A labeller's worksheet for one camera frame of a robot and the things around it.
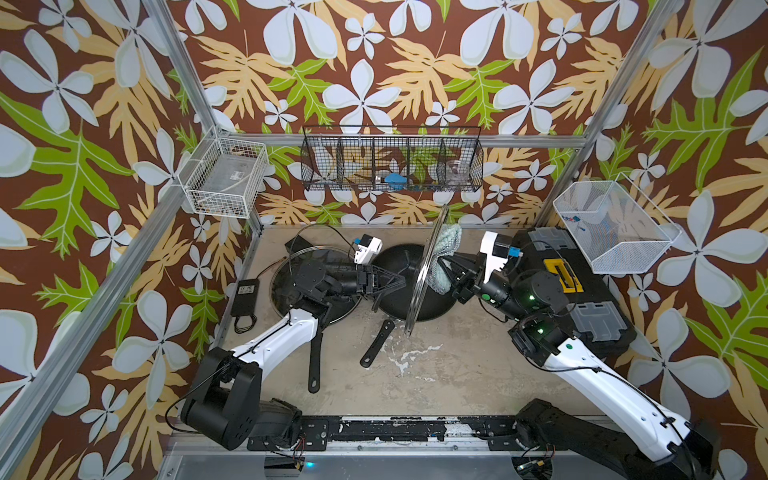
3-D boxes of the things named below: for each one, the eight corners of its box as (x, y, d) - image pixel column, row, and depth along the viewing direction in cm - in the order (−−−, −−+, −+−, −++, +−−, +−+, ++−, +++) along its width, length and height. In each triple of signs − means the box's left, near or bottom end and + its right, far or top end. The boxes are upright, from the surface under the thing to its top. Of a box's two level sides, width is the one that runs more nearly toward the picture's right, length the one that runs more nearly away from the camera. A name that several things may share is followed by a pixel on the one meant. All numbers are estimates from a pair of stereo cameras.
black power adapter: (234, 317, 97) (230, 313, 95) (239, 284, 105) (236, 280, 103) (257, 314, 98) (254, 310, 96) (261, 282, 106) (258, 277, 104)
